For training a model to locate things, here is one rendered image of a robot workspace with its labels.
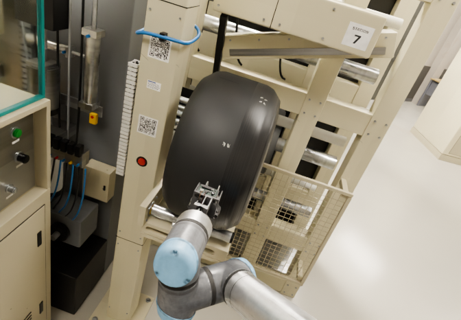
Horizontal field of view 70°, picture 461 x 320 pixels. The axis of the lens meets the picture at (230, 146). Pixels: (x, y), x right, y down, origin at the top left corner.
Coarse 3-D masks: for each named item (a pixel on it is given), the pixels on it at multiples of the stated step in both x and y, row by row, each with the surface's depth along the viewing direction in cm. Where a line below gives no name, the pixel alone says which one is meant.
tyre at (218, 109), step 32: (192, 96) 108; (224, 96) 106; (256, 96) 108; (192, 128) 101; (224, 128) 101; (256, 128) 102; (192, 160) 101; (224, 160) 100; (256, 160) 102; (192, 192) 105; (224, 192) 102; (224, 224) 112
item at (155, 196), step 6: (162, 180) 141; (156, 186) 136; (150, 192) 132; (156, 192) 133; (150, 198) 129; (156, 198) 135; (144, 204) 126; (150, 204) 128; (156, 204) 139; (144, 210) 125; (138, 216) 127; (144, 216) 126; (138, 222) 128; (144, 222) 129
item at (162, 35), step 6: (138, 30) 108; (198, 30) 116; (156, 36) 103; (162, 36) 103; (168, 36) 103; (198, 36) 113; (174, 42) 103; (180, 42) 103; (186, 42) 105; (192, 42) 108
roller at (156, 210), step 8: (152, 208) 129; (160, 208) 130; (160, 216) 130; (168, 216) 129; (176, 216) 129; (216, 232) 128; (224, 232) 128; (232, 232) 129; (224, 240) 128; (232, 240) 128
